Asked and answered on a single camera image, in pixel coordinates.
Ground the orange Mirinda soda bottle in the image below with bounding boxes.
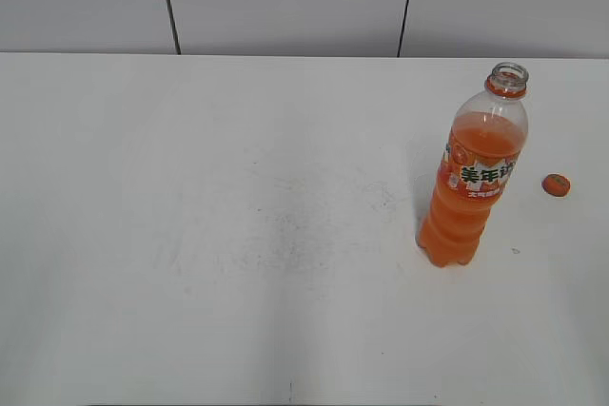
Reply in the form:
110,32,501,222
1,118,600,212
416,62,529,267

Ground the orange plastic bottle cap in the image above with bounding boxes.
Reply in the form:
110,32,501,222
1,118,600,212
541,173,571,197

